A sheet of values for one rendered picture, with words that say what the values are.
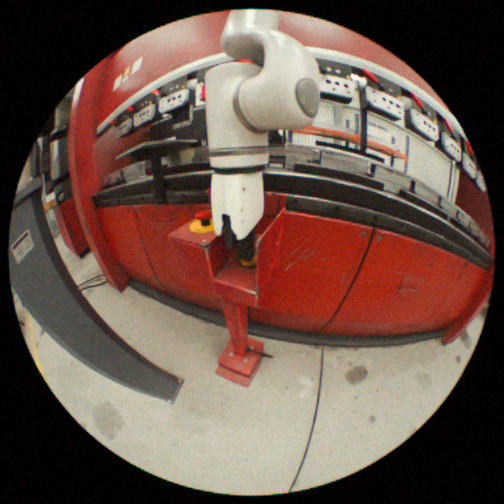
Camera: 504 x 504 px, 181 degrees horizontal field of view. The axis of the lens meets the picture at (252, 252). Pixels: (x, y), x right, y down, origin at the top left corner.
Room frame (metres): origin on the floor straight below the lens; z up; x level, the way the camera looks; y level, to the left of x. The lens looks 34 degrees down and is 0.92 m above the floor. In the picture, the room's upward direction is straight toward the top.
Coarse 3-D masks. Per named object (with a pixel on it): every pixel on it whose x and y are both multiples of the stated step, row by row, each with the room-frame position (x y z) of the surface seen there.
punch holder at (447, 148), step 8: (440, 120) 0.37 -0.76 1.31; (440, 128) 0.37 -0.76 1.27; (440, 136) 0.38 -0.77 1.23; (448, 136) 0.34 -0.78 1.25; (456, 136) 0.32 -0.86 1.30; (440, 144) 0.38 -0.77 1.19; (448, 144) 0.34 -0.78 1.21; (456, 144) 0.32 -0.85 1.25; (448, 152) 0.35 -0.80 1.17; (456, 152) 0.32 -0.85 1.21; (456, 160) 0.33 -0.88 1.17
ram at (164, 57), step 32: (160, 32) 0.71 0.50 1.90; (192, 32) 0.64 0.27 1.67; (288, 32) 0.53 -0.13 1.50; (320, 32) 0.50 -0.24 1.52; (352, 32) 0.46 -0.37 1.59; (128, 64) 0.78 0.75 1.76; (160, 64) 0.69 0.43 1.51; (352, 64) 0.47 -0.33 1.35; (384, 64) 0.43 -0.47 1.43; (128, 96) 0.76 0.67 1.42
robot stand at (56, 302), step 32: (32, 192) 0.09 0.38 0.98; (32, 224) 0.08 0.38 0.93; (32, 256) 0.05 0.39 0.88; (32, 288) 0.01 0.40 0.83; (64, 288) 0.08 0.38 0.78; (64, 320) 0.03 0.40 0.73; (96, 320) 0.10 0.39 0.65; (96, 352) 0.02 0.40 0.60; (128, 352) 0.09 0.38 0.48; (128, 384) -0.02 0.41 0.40; (160, 384) 0.04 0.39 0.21
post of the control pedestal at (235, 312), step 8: (224, 304) 0.28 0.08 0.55; (232, 304) 0.27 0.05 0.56; (240, 304) 0.28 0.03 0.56; (232, 312) 0.27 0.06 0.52; (240, 312) 0.27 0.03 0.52; (232, 320) 0.28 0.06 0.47; (240, 320) 0.27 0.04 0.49; (232, 328) 0.28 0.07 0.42; (240, 328) 0.27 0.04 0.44; (232, 336) 0.28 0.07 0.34; (240, 336) 0.27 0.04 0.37; (232, 344) 0.29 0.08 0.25; (240, 344) 0.27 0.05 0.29; (240, 352) 0.27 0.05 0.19
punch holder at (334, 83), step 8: (320, 64) 0.50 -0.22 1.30; (328, 64) 0.49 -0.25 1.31; (336, 64) 0.49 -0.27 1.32; (344, 64) 0.48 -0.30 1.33; (320, 72) 0.50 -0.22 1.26; (328, 72) 0.50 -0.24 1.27; (336, 72) 0.49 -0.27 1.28; (344, 72) 0.48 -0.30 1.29; (320, 80) 0.50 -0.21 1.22; (328, 80) 0.50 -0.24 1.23; (336, 80) 0.49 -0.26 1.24; (344, 80) 0.48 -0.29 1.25; (352, 80) 0.47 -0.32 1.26; (320, 88) 0.50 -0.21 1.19; (328, 88) 0.49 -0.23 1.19; (336, 88) 0.49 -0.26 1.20; (344, 88) 0.48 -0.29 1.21; (352, 88) 0.47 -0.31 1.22; (320, 96) 0.55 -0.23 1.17; (328, 96) 0.53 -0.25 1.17; (336, 96) 0.51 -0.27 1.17; (344, 96) 0.49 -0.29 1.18; (352, 96) 0.48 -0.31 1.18
